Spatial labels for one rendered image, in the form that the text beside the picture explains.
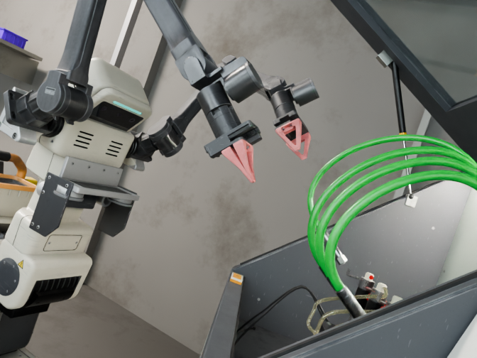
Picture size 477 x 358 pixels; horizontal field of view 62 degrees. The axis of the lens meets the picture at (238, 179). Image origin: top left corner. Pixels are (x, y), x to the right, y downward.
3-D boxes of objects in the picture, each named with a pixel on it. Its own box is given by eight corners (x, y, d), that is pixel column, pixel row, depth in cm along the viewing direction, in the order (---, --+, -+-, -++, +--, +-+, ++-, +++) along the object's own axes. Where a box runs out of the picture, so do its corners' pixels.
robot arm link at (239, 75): (201, 77, 85) (179, 62, 78) (246, 46, 82) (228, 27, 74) (223, 123, 82) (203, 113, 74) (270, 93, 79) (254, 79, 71)
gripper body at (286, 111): (309, 134, 107) (302, 114, 111) (296, 114, 99) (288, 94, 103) (288, 145, 109) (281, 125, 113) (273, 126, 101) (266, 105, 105)
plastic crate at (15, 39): (25, 51, 348) (28, 40, 348) (0, 40, 328) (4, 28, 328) (3, 45, 362) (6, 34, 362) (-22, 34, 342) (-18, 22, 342)
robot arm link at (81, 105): (55, 98, 101) (36, 91, 96) (84, 82, 97) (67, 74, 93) (60, 131, 99) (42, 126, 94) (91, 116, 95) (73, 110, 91)
